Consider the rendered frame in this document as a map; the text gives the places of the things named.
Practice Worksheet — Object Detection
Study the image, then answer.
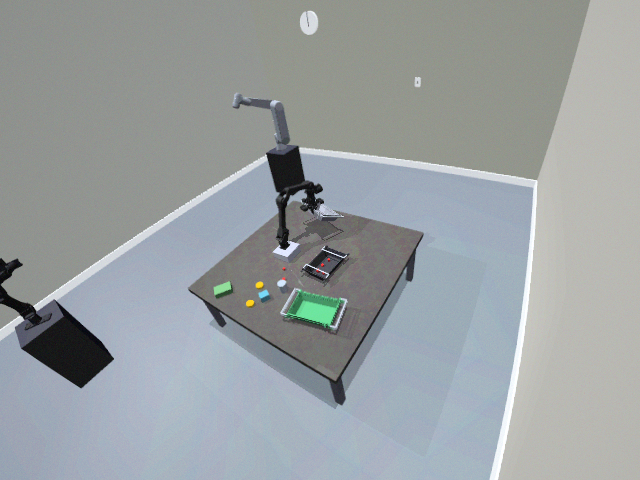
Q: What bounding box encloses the green rectangular block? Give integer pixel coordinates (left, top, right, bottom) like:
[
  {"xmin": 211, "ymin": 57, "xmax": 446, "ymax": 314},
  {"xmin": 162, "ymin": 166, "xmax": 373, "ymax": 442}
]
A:
[{"xmin": 214, "ymin": 281, "xmax": 233, "ymax": 298}]

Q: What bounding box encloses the small light blue block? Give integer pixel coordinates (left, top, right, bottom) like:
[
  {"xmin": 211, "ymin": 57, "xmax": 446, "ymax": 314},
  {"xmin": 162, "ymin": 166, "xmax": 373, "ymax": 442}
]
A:
[{"xmin": 258, "ymin": 289, "xmax": 271, "ymax": 303}]

